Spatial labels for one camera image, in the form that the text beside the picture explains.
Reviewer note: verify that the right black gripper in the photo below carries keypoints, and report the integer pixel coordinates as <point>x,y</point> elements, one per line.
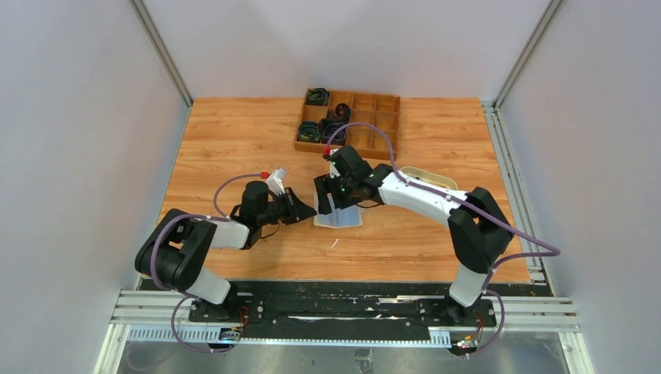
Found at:
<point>326,190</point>

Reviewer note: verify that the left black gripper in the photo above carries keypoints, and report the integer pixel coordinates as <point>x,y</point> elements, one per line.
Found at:
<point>288,207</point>

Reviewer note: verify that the white leather card holder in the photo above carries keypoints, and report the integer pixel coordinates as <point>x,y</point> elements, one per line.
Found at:
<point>350,217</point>

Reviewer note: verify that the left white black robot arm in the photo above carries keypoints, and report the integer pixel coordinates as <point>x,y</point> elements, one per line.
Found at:
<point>174,254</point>

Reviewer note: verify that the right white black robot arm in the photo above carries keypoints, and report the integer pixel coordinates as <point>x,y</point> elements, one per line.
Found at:
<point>479,231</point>

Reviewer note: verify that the dark coiled belt bottom-left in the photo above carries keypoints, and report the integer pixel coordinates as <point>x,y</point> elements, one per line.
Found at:
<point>308,132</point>

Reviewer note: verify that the black coiled belt bottom-middle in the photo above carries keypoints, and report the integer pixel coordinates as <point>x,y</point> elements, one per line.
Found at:
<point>328,127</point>

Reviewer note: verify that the black coiled belt middle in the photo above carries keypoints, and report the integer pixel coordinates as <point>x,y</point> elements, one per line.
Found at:
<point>342,112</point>

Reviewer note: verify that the wooden compartment tray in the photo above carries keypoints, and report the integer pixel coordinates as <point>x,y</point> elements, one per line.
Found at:
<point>373,128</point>

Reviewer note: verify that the black coiled belt top-left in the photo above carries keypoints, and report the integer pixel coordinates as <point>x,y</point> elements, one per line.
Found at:
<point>317,97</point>

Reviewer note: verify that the beige plate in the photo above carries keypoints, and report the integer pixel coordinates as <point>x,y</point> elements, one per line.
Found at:
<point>430,177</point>

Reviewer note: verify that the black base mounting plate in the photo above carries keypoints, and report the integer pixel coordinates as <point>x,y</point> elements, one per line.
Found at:
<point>345,311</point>

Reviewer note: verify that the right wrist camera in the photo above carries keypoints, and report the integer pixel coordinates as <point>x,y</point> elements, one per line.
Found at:
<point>332,162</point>

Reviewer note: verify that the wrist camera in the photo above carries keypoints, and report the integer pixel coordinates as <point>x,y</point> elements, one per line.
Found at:
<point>275,180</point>
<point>332,162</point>

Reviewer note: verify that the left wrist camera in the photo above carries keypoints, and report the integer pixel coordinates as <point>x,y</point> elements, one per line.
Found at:
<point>275,180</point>

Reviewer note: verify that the aluminium frame rail front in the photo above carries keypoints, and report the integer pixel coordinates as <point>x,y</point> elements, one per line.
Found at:
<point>534,335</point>

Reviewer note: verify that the left aluminium corner post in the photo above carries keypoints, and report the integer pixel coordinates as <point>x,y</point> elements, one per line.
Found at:
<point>153,34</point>

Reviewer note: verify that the aluminium corner post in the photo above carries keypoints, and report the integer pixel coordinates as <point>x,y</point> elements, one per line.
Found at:
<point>536,36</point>
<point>153,34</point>

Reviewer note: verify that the right side aluminium rail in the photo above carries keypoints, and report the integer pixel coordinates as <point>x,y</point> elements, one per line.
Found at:
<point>516,194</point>

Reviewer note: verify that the right aluminium corner post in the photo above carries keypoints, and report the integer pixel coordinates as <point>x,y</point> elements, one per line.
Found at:
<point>536,36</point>

